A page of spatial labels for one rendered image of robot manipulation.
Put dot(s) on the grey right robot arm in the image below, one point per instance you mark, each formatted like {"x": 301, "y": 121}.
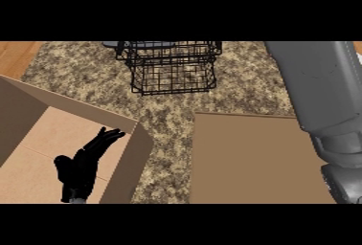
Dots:
{"x": 320, "y": 95}

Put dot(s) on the brown open wooden box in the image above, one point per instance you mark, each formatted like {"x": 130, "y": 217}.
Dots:
{"x": 60, "y": 140}

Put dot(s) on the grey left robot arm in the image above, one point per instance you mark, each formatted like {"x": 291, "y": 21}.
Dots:
{"x": 78, "y": 200}

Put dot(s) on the brown flat wooden panel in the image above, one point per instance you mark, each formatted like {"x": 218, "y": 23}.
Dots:
{"x": 254, "y": 159}

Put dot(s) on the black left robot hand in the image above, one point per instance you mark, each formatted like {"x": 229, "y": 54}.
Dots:
{"x": 81, "y": 169}

